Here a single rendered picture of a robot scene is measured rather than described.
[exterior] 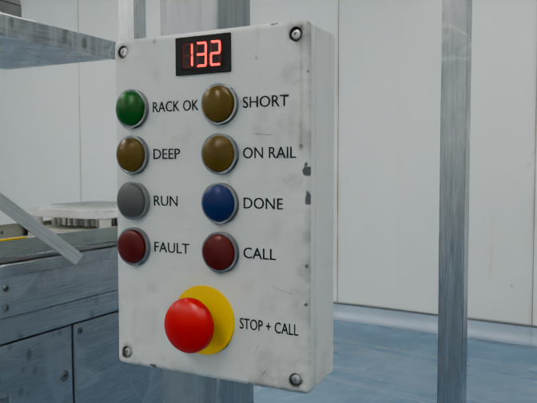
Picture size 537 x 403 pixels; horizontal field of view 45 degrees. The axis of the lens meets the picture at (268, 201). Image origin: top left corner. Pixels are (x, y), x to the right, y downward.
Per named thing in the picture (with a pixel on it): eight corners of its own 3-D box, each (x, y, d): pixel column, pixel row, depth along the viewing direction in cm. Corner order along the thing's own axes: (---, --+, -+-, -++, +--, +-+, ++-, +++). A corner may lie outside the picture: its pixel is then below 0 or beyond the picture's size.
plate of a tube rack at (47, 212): (105, 220, 146) (105, 210, 146) (26, 216, 157) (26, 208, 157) (170, 213, 168) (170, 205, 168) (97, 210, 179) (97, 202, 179)
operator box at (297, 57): (308, 396, 45) (308, 17, 44) (117, 362, 53) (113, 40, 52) (339, 372, 51) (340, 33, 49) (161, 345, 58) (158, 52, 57)
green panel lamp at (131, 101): (141, 125, 50) (141, 89, 50) (113, 126, 51) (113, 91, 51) (148, 125, 51) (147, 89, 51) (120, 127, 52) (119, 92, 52)
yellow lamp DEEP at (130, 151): (141, 172, 50) (141, 136, 50) (113, 172, 51) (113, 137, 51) (148, 172, 51) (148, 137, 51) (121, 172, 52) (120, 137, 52)
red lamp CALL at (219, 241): (232, 273, 47) (232, 234, 47) (200, 270, 48) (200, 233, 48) (237, 271, 48) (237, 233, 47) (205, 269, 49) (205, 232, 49)
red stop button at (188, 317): (205, 359, 46) (205, 302, 45) (159, 352, 47) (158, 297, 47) (237, 344, 50) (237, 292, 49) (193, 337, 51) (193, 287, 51)
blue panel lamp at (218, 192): (232, 223, 47) (232, 184, 47) (199, 221, 48) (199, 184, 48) (237, 222, 47) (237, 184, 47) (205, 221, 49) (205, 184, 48)
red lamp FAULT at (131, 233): (143, 265, 51) (142, 229, 50) (115, 263, 52) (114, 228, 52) (149, 264, 51) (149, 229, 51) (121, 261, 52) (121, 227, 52)
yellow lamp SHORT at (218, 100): (232, 121, 46) (231, 82, 46) (199, 123, 48) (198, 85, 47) (237, 122, 47) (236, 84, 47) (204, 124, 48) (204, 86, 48)
